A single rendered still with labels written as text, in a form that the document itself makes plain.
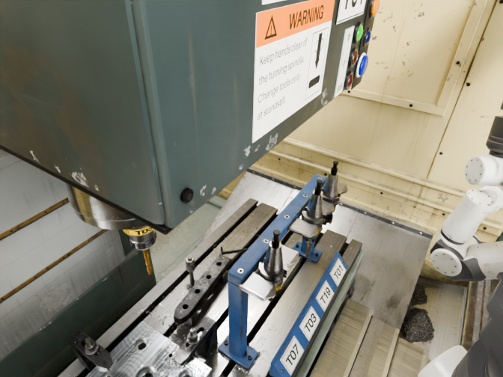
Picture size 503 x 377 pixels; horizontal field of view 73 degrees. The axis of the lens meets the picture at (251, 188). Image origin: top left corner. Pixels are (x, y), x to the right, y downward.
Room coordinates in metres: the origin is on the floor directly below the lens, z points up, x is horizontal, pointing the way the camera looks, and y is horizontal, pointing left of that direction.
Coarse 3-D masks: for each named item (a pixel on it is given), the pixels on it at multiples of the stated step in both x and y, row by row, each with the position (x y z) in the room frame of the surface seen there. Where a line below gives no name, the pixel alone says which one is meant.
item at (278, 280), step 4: (260, 264) 0.51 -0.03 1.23; (284, 264) 0.52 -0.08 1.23; (260, 268) 0.50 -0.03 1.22; (284, 268) 0.51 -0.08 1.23; (260, 272) 0.49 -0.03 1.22; (264, 272) 0.49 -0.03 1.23; (280, 272) 0.49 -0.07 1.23; (284, 272) 0.50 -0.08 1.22; (264, 276) 0.48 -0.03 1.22; (268, 276) 0.48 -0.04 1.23; (272, 276) 0.48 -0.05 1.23; (276, 276) 0.48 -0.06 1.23; (280, 276) 0.48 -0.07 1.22; (284, 276) 0.50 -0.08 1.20; (272, 280) 0.48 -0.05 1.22; (276, 280) 0.48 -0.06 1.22; (280, 280) 0.49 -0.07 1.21; (276, 284) 0.48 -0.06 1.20
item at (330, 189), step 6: (330, 174) 0.78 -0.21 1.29; (336, 174) 0.78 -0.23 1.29; (330, 180) 0.78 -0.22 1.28; (336, 180) 0.78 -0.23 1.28; (324, 186) 0.79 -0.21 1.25; (330, 186) 0.78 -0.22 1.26; (336, 186) 0.78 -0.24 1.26; (324, 192) 0.78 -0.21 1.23; (330, 192) 0.77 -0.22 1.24; (336, 192) 0.78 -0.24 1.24
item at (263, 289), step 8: (248, 280) 0.48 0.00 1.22; (256, 280) 0.48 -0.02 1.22; (264, 280) 0.48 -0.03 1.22; (240, 288) 0.46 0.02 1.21; (248, 288) 0.46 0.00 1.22; (256, 288) 0.46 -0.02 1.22; (264, 288) 0.46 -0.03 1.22; (272, 288) 0.46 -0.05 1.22; (256, 296) 0.44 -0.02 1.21; (264, 296) 0.44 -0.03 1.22; (272, 296) 0.44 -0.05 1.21
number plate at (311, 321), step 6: (312, 312) 0.59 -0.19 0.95; (306, 318) 0.57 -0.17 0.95; (312, 318) 0.58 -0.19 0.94; (318, 318) 0.59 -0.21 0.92; (300, 324) 0.55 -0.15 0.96; (306, 324) 0.55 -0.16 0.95; (312, 324) 0.56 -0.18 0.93; (306, 330) 0.54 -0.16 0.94; (312, 330) 0.55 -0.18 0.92; (306, 336) 0.53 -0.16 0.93
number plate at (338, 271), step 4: (340, 260) 0.79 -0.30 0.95; (336, 264) 0.77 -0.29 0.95; (340, 264) 0.78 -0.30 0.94; (332, 268) 0.75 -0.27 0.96; (336, 268) 0.76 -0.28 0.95; (340, 268) 0.77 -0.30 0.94; (344, 268) 0.78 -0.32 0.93; (332, 272) 0.73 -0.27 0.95; (336, 272) 0.74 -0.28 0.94; (340, 272) 0.75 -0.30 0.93; (344, 272) 0.76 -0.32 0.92; (332, 276) 0.72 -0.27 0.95; (336, 276) 0.73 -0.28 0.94; (340, 276) 0.74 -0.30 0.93; (336, 280) 0.72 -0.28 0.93; (340, 280) 0.73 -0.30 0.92; (336, 284) 0.71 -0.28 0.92
